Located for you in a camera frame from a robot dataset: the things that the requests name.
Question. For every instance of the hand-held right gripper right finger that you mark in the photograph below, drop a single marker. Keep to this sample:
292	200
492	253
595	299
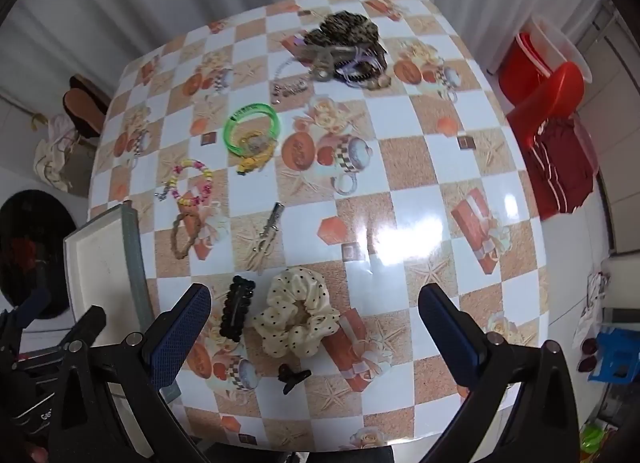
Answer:
444	325

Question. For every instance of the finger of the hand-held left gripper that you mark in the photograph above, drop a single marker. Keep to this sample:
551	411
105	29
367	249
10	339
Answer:
89	320
31	302

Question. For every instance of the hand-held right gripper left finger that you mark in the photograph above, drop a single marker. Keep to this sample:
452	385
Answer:
180	333

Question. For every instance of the black beaded snap clip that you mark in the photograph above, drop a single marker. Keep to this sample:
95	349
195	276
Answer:
231	323

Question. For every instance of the white shallow tray box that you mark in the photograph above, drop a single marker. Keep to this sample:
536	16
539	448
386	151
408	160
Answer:
100	268

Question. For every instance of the cream polka dot scrunchie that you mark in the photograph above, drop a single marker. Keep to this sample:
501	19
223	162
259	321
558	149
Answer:
280	303

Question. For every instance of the silver alligator hair clip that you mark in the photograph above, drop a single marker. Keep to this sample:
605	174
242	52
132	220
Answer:
267	233

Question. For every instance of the green plastic bangle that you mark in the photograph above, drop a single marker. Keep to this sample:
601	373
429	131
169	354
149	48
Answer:
229	133

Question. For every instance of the black round rug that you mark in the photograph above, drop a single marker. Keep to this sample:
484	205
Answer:
25	243

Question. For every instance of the small black claw clip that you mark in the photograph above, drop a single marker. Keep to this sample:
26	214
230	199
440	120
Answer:
290	377

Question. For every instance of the cream cloth bag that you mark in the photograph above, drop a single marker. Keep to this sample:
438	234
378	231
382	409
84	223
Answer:
50	163

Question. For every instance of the dark red sunglasses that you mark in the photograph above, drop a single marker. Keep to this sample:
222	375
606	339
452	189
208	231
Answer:
589	354

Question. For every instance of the white crumpled cloth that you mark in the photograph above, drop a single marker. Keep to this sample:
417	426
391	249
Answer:
595	303

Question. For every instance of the blue plastic stool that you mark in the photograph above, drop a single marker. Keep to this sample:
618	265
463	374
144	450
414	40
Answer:
620	353

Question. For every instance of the green packet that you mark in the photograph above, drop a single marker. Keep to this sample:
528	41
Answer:
592	438

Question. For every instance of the dark red cloth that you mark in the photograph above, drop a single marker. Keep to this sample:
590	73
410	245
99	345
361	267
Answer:
565	168

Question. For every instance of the brown cushioned chair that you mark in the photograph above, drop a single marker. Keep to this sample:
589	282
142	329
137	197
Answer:
82	108

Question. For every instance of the red plastic chair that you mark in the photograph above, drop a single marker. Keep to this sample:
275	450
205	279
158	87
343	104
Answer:
550	98

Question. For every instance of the red plastic basin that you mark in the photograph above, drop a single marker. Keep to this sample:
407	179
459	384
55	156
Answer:
517	65

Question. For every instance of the olive claw hair clip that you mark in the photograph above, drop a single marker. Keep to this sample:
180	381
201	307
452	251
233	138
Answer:
325	60

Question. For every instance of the red plastic container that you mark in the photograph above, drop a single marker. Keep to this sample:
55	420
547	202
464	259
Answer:
555	45

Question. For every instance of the leopard print scrunchie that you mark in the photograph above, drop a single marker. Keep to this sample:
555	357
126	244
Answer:
345	28

